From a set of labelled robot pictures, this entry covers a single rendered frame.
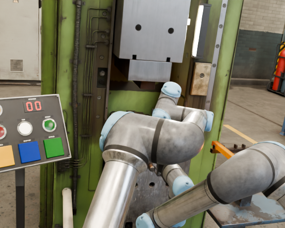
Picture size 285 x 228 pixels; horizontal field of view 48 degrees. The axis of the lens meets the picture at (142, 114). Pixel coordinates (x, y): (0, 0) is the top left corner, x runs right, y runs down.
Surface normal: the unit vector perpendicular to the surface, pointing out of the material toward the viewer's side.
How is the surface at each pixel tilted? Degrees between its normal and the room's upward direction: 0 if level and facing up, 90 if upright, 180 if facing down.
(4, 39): 90
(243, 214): 0
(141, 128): 46
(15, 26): 90
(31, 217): 0
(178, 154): 98
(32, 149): 60
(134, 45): 90
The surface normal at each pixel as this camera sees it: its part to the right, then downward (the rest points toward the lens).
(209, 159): 0.23, 0.31
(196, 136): 0.75, -0.26
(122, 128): -0.24, -0.48
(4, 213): 0.11, -0.95
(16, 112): 0.59, -0.22
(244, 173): -0.21, -0.25
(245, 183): -0.12, 0.14
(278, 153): 0.44, -0.68
